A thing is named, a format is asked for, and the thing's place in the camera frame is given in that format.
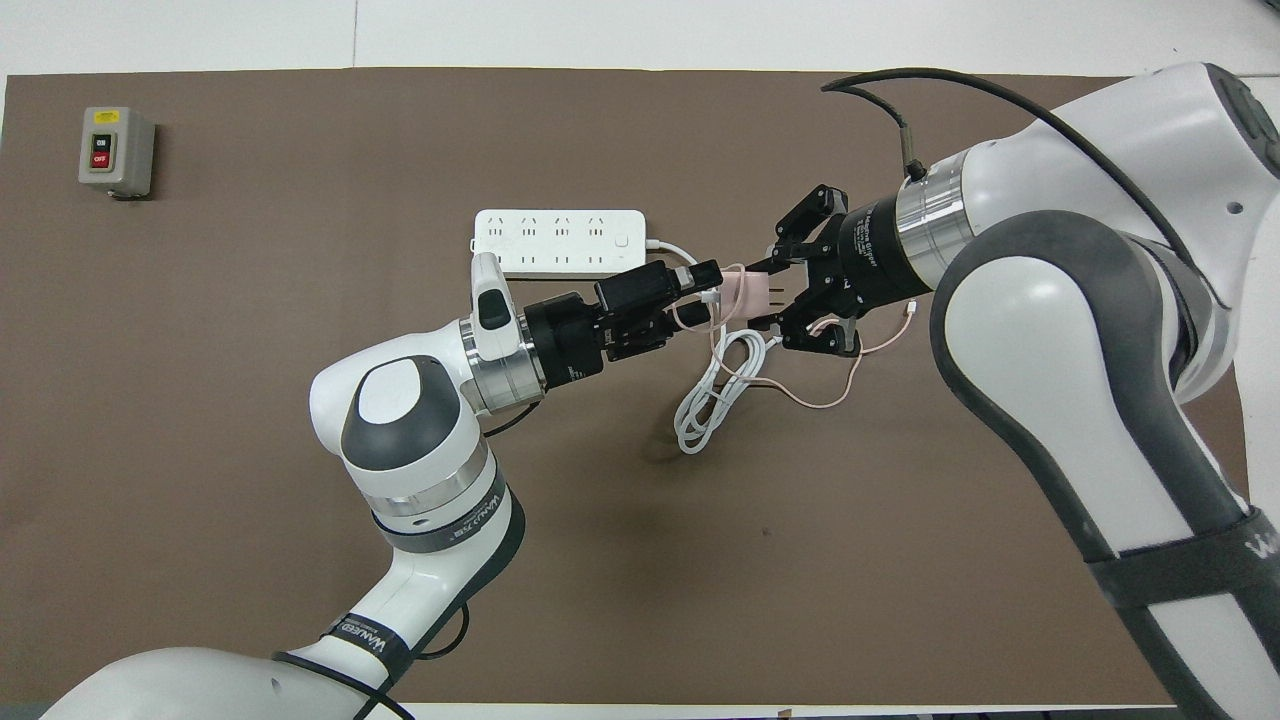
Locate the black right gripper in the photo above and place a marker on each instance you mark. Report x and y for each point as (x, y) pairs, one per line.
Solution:
(872, 255)

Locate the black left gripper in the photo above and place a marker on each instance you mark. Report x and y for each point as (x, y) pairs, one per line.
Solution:
(565, 340)

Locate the pink charger adapter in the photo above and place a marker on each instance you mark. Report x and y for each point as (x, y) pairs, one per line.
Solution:
(745, 293)

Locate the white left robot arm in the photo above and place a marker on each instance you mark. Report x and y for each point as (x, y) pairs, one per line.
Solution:
(400, 410)

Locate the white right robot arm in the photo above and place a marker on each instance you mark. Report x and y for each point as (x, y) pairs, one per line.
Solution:
(1100, 320)

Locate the white power strip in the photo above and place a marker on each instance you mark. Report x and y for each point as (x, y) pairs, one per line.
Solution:
(560, 235)

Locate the brown table mat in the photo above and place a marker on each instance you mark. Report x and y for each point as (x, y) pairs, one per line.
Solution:
(700, 600)

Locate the grey on-off switch box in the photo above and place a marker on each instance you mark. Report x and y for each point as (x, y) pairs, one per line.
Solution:
(112, 150)

